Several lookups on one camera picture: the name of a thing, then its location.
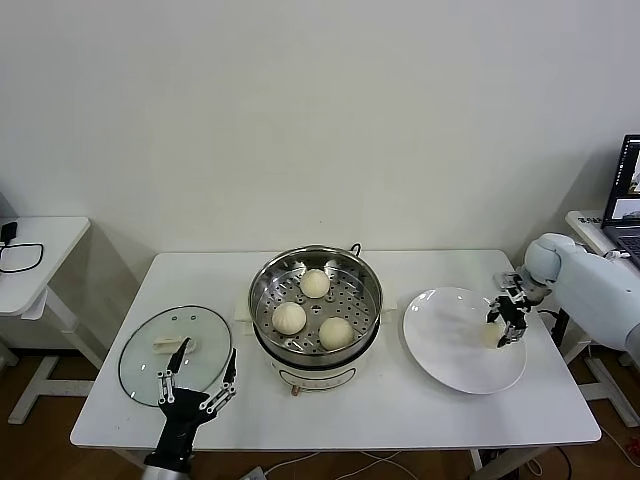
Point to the black power adapter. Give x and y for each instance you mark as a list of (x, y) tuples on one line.
[(9, 232)]

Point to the open dark laptop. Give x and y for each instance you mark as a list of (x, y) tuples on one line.
[(625, 200)]

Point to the black power strip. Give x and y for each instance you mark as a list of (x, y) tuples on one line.
[(560, 327)]

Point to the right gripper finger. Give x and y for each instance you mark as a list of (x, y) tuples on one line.
[(492, 315), (512, 334)]

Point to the grey floor power strip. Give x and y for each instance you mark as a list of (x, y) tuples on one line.
[(255, 474)]

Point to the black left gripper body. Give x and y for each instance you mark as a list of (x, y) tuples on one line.
[(182, 420)]

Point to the round glass pot lid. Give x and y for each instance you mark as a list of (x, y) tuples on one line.
[(145, 375)]

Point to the white side desk with label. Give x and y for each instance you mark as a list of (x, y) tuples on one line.
[(580, 227)]

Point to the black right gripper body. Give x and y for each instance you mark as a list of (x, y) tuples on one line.
[(512, 312)]

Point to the white steamed baozi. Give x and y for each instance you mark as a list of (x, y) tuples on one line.
[(336, 333), (490, 336), (289, 318), (315, 284)]

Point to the perforated steel steamer basket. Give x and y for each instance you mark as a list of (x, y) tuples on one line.
[(315, 307)]

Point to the white round plate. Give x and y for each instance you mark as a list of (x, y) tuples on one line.
[(450, 340)]

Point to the white paper label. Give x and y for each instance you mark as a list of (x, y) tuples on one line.
[(589, 220)]

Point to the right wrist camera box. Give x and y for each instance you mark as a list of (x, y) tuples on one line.
[(507, 280)]

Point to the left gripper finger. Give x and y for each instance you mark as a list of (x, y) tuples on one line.
[(177, 364), (231, 372)]

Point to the white electric cooker pot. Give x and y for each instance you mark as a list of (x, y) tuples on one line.
[(310, 377)]

